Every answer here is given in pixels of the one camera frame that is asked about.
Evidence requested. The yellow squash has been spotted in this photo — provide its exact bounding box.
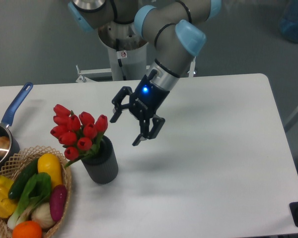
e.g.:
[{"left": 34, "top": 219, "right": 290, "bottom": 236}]
[{"left": 37, "top": 153, "right": 63, "bottom": 189}]

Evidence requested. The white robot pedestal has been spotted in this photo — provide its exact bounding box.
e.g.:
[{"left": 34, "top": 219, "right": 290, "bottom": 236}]
[{"left": 98, "top": 21, "right": 148, "bottom": 81}]

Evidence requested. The green bok choy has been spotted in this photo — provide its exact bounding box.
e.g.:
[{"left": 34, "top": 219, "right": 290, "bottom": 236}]
[{"left": 7, "top": 172, "right": 52, "bottom": 230}]

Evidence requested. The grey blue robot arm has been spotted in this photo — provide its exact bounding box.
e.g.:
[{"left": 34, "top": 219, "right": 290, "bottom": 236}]
[{"left": 68, "top": 0, "right": 222, "bottom": 145}]

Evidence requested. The white metal base frame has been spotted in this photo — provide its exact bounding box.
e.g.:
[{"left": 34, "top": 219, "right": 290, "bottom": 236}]
[{"left": 75, "top": 57, "right": 197, "bottom": 83}]

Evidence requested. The beige garlic bulb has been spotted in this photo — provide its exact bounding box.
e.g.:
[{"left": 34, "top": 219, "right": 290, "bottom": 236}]
[{"left": 31, "top": 202, "right": 55, "bottom": 229}]

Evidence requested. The dark grey ribbed vase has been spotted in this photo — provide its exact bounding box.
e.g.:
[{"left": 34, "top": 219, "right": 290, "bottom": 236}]
[{"left": 82, "top": 136, "right": 119, "bottom": 184}]

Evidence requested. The yellow bell pepper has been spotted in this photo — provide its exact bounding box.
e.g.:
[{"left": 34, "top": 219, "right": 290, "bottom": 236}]
[{"left": 0, "top": 175, "right": 18, "bottom": 219}]

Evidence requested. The blue translucent container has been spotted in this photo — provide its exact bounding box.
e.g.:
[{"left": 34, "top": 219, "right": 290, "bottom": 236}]
[{"left": 279, "top": 0, "right": 298, "bottom": 43}]

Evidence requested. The purple eggplant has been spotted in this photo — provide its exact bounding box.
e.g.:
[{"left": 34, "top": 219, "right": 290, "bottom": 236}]
[{"left": 49, "top": 184, "right": 68, "bottom": 222}]

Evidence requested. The blue handled saucepan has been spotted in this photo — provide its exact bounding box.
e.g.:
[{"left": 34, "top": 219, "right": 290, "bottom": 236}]
[{"left": 0, "top": 82, "right": 33, "bottom": 169}]

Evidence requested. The red tulip bouquet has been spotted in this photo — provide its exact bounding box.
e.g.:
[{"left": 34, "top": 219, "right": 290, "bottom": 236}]
[{"left": 50, "top": 104, "right": 108, "bottom": 167}]

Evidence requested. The orange fruit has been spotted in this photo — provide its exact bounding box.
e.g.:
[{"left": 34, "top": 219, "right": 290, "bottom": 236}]
[{"left": 12, "top": 221, "right": 43, "bottom": 238}]

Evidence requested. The green cucumber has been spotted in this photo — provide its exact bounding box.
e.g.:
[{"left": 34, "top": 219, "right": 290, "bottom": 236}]
[{"left": 8, "top": 158, "right": 38, "bottom": 200}]

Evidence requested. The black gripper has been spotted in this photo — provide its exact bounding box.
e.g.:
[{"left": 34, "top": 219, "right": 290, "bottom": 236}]
[{"left": 110, "top": 69, "right": 170, "bottom": 146}]

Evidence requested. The woven wicker basket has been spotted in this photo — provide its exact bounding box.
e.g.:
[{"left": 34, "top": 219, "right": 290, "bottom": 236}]
[{"left": 0, "top": 145, "right": 73, "bottom": 238}]

